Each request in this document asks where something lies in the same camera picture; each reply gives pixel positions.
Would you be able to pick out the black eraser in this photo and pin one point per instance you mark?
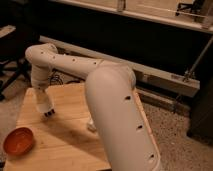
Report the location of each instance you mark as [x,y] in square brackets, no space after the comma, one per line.
[50,113]

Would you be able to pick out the background chair base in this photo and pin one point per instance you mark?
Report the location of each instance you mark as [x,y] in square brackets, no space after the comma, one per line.
[193,7]

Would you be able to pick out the black office chair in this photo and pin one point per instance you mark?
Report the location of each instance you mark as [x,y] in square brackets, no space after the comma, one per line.
[12,55]

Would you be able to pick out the white tube bottle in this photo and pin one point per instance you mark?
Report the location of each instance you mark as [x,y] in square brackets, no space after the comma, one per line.
[90,125]

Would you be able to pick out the metal stand pole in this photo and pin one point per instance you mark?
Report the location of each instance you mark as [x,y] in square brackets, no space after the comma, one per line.
[188,74]

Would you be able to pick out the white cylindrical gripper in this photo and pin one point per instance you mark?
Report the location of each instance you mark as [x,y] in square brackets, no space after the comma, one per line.
[40,77]

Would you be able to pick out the orange bowl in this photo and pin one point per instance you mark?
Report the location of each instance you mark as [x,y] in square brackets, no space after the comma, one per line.
[19,141]

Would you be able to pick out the wooden table board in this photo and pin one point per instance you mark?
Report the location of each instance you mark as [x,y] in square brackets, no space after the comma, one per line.
[62,141]

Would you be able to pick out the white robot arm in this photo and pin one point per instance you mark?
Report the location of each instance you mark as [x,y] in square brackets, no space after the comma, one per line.
[109,91]

